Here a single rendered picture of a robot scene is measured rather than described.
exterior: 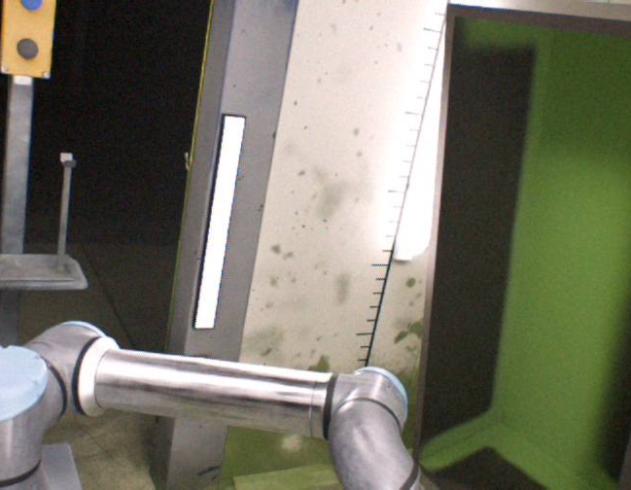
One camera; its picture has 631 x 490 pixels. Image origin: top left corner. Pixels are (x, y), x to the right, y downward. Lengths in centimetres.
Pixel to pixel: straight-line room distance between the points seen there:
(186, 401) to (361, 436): 34
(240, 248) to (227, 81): 48
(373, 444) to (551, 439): 107
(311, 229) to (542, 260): 68
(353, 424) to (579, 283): 91
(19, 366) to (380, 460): 62
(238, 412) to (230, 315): 90
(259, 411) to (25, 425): 38
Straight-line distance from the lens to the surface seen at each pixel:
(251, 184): 198
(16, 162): 202
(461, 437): 211
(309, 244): 212
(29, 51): 190
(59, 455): 152
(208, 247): 197
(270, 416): 122
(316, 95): 201
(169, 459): 231
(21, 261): 205
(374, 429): 110
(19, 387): 122
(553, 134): 182
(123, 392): 131
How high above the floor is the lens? 153
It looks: 17 degrees down
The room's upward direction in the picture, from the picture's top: 11 degrees clockwise
